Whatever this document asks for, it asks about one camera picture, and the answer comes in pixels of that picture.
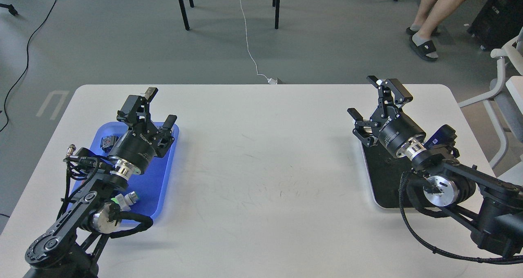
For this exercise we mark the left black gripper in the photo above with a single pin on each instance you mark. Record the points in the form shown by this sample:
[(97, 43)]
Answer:
[(141, 143)]

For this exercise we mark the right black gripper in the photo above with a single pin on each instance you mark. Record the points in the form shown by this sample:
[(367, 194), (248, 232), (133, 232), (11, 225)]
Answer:
[(396, 131)]

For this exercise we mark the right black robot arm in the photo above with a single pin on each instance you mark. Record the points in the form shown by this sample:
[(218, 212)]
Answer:
[(438, 185)]

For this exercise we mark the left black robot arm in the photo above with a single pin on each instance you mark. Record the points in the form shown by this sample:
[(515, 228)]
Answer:
[(92, 212)]

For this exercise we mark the white green connector part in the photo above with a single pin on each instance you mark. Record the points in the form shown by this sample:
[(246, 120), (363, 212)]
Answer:
[(126, 201)]

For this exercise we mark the silver metal tray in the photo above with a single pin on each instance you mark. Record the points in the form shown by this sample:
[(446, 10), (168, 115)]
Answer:
[(384, 173)]

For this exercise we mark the blue plastic tray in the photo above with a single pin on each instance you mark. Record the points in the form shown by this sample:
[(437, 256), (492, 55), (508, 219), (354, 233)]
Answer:
[(149, 187)]

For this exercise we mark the white office chair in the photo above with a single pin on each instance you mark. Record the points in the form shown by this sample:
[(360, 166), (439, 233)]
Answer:
[(503, 100)]

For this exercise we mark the person in black sandals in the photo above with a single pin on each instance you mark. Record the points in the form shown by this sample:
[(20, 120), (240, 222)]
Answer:
[(430, 15)]

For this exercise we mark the black equipment case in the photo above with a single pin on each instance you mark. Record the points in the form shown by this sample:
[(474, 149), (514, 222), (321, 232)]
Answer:
[(497, 22)]

